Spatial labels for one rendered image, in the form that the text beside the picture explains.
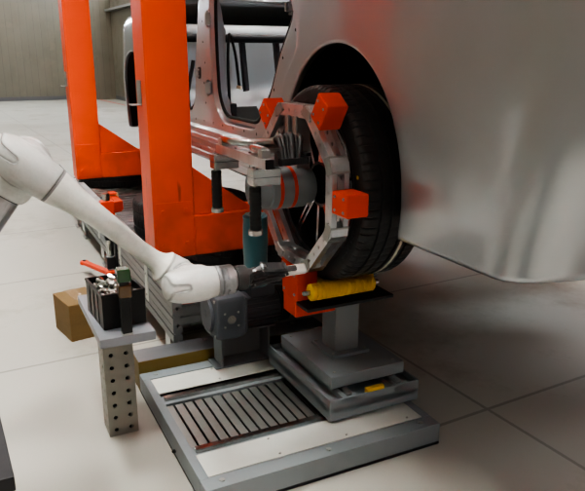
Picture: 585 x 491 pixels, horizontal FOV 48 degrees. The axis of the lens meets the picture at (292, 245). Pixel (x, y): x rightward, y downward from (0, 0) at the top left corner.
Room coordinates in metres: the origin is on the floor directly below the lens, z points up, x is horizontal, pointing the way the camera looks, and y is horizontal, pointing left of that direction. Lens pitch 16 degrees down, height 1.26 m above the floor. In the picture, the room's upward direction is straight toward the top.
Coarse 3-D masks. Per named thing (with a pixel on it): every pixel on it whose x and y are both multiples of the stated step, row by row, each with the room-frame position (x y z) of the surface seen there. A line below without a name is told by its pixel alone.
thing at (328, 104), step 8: (320, 96) 1.98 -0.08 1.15; (328, 96) 1.99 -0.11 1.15; (336, 96) 2.00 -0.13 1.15; (320, 104) 1.98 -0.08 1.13; (328, 104) 1.95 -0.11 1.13; (336, 104) 1.96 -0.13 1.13; (344, 104) 1.97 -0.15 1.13; (312, 112) 2.02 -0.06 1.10; (320, 112) 1.98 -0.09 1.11; (328, 112) 1.95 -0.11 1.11; (336, 112) 1.97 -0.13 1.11; (344, 112) 1.98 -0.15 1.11; (320, 120) 1.98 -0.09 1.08; (328, 120) 1.97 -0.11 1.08; (336, 120) 1.99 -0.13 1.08; (320, 128) 1.98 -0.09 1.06; (328, 128) 2.00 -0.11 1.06; (336, 128) 2.01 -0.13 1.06
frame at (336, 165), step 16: (288, 112) 2.17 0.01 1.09; (304, 112) 2.07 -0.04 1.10; (272, 128) 2.29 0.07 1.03; (320, 144) 1.99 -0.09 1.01; (336, 144) 1.97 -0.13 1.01; (336, 160) 1.93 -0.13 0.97; (336, 176) 1.92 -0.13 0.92; (272, 224) 2.30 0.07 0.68; (336, 224) 1.92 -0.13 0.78; (288, 240) 2.27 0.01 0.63; (320, 240) 1.97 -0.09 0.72; (336, 240) 1.93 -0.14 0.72; (288, 256) 2.18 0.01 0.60; (304, 256) 2.10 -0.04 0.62; (320, 256) 1.99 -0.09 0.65
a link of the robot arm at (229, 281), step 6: (228, 264) 1.83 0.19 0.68; (222, 270) 1.79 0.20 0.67; (228, 270) 1.80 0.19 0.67; (234, 270) 1.81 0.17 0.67; (222, 276) 1.78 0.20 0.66; (228, 276) 1.78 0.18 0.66; (234, 276) 1.79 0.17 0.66; (222, 282) 1.77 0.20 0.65; (228, 282) 1.78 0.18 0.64; (234, 282) 1.78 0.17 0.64; (222, 288) 1.77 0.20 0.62; (228, 288) 1.78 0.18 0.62; (234, 288) 1.79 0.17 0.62; (222, 294) 1.78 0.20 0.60; (228, 294) 1.80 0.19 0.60
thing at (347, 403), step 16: (272, 352) 2.36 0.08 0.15; (288, 352) 2.34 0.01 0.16; (288, 368) 2.22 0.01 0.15; (304, 368) 2.22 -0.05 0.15; (304, 384) 2.11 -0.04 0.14; (320, 384) 2.10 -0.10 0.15; (352, 384) 2.10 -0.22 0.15; (368, 384) 2.10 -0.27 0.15; (384, 384) 2.09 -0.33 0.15; (400, 384) 2.06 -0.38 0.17; (416, 384) 2.09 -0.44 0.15; (320, 400) 1.99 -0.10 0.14; (336, 400) 1.95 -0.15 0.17; (352, 400) 1.97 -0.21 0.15; (368, 400) 2.00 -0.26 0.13; (384, 400) 2.03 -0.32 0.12; (400, 400) 2.06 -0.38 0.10; (336, 416) 1.95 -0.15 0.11
